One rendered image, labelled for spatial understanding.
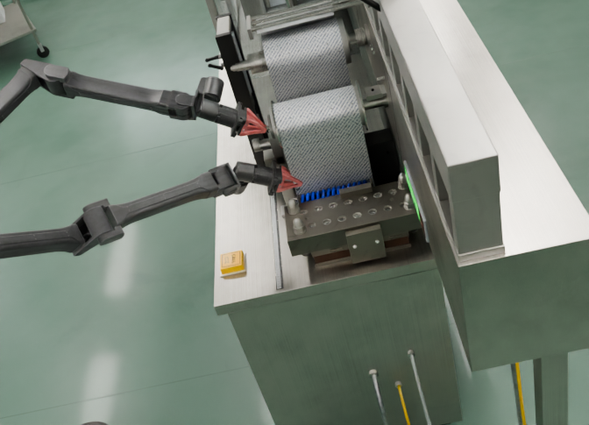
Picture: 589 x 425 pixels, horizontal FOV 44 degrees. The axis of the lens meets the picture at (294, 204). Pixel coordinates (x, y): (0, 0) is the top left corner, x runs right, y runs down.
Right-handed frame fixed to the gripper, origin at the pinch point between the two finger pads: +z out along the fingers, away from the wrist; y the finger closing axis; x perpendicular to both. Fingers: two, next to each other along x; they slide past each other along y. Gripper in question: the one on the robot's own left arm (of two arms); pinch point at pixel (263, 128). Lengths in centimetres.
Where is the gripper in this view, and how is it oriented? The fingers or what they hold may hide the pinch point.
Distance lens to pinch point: 216.8
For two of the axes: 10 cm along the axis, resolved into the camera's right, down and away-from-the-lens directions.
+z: 9.2, 2.8, 2.8
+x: 4.0, -7.3, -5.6
